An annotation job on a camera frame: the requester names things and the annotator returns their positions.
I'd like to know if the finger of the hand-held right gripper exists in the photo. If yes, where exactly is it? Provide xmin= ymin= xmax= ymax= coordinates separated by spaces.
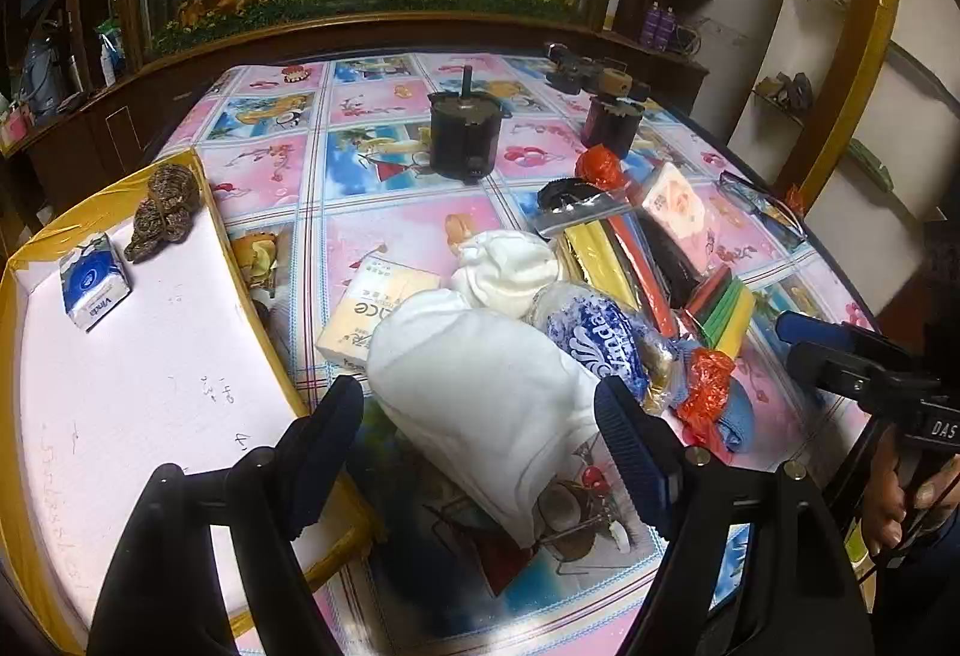
xmin=775 ymin=311 xmax=927 ymax=366
xmin=786 ymin=341 xmax=875 ymax=402

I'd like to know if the printed plastic tablecloth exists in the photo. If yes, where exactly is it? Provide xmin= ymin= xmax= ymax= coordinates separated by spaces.
xmin=146 ymin=53 xmax=875 ymax=656

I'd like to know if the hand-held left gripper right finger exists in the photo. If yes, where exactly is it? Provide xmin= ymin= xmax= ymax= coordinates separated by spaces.
xmin=595 ymin=375 xmax=875 ymax=656

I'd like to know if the black foil pouch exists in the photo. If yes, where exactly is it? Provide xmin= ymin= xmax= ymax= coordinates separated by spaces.
xmin=637 ymin=221 xmax=710 ymax=312

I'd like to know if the person's right hand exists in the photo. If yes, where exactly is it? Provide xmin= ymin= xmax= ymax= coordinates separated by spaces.
xmin=862 ymin=447 xmax=960 ymax=552

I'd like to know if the clear plastic bag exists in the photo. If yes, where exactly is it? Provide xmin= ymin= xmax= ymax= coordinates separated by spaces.
xmin=718 ymin=170 xmax=807 ymax=248

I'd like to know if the brown knitted cloth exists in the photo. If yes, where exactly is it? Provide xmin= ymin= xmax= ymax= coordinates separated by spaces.
xmin=124 ymin=164 xmax=202 ymax=263

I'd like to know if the white blue spray bottle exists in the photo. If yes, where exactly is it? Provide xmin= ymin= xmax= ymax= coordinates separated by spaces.
xmin=96 ymin=22 xmax=122 ymax=87

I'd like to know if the red plastic bag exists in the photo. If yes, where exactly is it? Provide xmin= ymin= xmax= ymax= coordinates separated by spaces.
xmin=675 ymin=348 xmax=737 ymax=447
xmin=576 ymin=146 xmax=625 ymax=192

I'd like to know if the blue towel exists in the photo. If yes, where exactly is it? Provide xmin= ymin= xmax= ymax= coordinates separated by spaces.
xmin=667 ymin=337 xmax=757 ymax=454

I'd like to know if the small coloured strips pack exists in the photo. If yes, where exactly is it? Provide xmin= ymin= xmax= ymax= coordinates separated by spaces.
xmin=686 ymin=266 xmax=757 ymax=357

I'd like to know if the large white cloth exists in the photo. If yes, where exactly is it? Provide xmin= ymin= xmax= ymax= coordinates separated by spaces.
xmin=366 ymin=309 xmax=612 ymax=548

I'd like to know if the black mechanical device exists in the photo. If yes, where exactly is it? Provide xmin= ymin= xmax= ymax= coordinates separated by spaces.
xmin=545 ymin=42 xmax=608 ymax=94

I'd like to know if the dark red cylinder motor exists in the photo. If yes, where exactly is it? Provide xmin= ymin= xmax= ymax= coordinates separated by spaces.
xmin=580 ymin=72 xmax=650 ymax=153

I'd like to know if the dark object on shelf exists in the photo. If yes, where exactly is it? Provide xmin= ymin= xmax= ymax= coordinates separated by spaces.
xmin=757 ymin=72 xmax=815 ymax=115

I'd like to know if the wooden cabinet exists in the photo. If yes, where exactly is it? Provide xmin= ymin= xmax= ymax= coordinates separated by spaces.
xmin=0 ymin=14 xmax=710 ymax=177

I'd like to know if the zip bag of coloured strips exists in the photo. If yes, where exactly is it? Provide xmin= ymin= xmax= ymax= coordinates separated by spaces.
xmin=534 ymin=191 xmax=680 ymax=338

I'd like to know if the black cylinder motor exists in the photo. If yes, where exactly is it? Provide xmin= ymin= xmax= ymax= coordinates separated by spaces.
xmin=427 ymin=67 xmax=515 ymax=183

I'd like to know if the blue tissue pack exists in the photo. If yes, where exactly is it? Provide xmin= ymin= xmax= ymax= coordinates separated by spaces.
xmin=60 ymin=232 xmax=132 ymax=332

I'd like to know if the yellow-rimmed white tray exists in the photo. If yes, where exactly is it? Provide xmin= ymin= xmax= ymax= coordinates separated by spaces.
xmin=0 ymin=146 xmax=383 ymax=653

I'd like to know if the yellow tissue pack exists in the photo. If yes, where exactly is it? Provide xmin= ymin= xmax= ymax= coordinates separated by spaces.
xmin=315 ymin=258 xmax=443 ymax=376

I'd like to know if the pink plastic container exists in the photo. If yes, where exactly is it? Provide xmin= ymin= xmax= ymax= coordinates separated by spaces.
xmin=0 ymin=101 xmax=35 ymax=151

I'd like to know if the pink tissue pack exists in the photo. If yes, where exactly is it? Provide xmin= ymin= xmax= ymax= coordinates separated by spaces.
xmin=626 ymin=163 xmax=713 ymax=274

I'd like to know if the blue white printed plastic bag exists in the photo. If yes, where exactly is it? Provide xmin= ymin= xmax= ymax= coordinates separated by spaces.
xmin=529 ymin=281 xmax=676 ymax=413

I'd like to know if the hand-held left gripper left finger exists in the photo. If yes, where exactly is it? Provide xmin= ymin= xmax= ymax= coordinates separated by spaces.
xmin=86 ymin=375 xmax=366 ymax=656

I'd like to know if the knotted white cloth bundle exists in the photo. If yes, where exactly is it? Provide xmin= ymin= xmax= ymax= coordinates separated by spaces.
xmin=450 ymin=230 xmax=565 ymax=327

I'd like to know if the grey kettle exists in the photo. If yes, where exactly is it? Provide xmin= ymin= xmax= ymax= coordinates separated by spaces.
xmin=19 ymin=22 xmax=76 ymax=117

